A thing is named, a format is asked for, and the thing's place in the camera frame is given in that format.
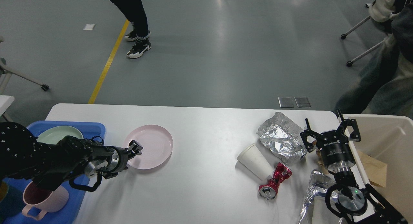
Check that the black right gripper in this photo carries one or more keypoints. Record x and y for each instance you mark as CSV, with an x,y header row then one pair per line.
x,y
335,150

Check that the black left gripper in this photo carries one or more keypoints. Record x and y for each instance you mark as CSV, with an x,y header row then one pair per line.
x,y
116,158

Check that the pink plate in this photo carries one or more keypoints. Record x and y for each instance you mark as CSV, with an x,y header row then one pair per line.
x,y
157,145

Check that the pink mug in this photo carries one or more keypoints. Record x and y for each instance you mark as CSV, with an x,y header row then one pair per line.
x,y
43,199

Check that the dark green mug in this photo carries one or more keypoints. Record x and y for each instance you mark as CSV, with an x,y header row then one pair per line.
x,y
11,201

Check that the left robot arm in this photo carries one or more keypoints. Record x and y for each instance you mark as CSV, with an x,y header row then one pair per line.
x,y
81,162

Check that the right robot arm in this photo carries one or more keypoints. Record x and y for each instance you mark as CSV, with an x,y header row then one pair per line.
x,y
345,199

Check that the crumpled foil small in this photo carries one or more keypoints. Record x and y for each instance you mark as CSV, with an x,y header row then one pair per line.
x,y
318,185

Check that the floor outlet plate right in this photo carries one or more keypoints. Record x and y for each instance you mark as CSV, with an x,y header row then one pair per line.
x,y
302,102

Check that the floor outlet plate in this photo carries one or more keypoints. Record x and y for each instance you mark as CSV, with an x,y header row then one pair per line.
x,y
286,102
302,102

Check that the crumpled foil large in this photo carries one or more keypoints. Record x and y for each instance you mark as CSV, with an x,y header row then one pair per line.
x,y
282,137

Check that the brown paper bag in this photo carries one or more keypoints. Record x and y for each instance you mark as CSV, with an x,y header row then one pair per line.
x,y
376,170

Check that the beige plastic bin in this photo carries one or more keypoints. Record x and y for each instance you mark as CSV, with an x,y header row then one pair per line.
x,y
389,139

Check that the floor outlet plate left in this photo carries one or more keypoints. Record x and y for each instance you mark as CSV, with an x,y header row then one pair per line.
x,y
286,102

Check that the person in jeans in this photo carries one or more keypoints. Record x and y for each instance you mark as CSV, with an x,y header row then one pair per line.
x,y
385,85

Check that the crushed red can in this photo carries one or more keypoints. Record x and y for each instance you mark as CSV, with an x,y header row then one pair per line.
x,y
270,190

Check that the green plate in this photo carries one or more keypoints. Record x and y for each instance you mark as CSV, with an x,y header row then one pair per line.
x,y
55,134

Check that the white side table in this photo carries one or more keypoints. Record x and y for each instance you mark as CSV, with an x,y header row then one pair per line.
x,y
5,102

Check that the blue plastic tray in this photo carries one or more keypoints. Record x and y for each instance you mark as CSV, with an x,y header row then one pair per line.
x,y
75,197

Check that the office chair right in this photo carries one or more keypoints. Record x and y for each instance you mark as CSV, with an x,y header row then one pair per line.
x,y
381,13

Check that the walking person dark trousers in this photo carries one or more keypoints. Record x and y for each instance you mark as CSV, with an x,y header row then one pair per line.
x,y
134,12

